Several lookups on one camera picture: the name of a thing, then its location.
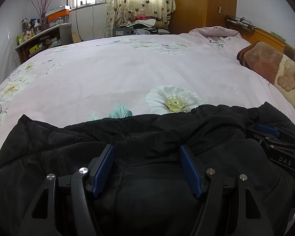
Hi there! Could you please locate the cluttered wooden shelf desk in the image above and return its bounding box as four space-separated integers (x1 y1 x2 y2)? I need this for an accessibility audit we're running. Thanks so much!
15 23 73 63

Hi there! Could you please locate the black wire shelf rack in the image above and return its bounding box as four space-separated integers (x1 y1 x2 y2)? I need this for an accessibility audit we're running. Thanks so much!
225 15 257 31

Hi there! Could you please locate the black electronic box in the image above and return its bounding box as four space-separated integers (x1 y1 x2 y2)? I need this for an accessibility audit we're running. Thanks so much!
113 27 132 37

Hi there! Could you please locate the brown bear plush blanket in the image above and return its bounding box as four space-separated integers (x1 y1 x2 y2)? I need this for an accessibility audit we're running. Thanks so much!
237 41 295 108

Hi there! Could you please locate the pink blossom branches vase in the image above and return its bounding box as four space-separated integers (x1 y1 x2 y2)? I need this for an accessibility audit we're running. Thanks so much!
30 0 53 30

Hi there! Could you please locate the orange white box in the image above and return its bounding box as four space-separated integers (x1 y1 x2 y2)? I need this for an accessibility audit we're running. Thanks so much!
46 5 71 22

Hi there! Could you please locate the black puffer jacket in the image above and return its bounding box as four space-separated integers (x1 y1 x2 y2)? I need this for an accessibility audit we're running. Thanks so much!
0 103 295 235

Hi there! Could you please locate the wooden headboard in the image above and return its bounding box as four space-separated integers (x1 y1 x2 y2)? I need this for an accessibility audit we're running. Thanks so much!
225 22 295 52

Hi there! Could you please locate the pile of clothes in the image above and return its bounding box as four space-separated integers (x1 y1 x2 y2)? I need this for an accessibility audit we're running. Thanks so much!
113 14 171 36

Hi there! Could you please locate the heart pattern curtain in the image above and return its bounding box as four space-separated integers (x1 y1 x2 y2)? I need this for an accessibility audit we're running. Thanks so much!
105 0 176 37

